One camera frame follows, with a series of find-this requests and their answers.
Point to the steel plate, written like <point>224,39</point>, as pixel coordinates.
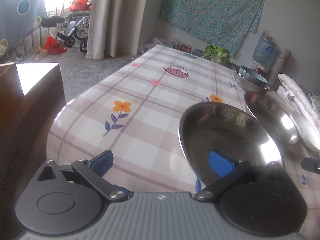
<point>272,117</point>
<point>211,126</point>

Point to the teal ceramic bowl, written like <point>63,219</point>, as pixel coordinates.
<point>252,76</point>

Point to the plaid floral tablecloth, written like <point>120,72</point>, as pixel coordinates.
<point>135,112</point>

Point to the teal floral wall cloth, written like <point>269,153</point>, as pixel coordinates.
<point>224,23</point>

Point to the steel bowl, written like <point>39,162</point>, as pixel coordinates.
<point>247,85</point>

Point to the red plastic bag on floor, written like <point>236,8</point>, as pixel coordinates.
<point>53,47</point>

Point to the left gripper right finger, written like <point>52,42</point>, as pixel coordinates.
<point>230,172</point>

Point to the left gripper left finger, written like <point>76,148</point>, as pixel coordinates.
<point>92,172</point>

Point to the blue water jug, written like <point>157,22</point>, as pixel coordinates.
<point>264,49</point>

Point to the white quilted blanket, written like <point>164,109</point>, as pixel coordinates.
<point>289,89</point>

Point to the orange bag on wheelchair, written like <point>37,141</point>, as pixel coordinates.
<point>79,5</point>

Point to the green leafy cabbage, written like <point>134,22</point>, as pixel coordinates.
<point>217,54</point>

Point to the beige curtain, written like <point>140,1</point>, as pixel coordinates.
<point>114,28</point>

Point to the blue circle pattern sheet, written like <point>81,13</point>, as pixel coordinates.
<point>18,19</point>

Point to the rolled floral mat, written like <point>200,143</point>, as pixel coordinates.
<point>278,65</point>

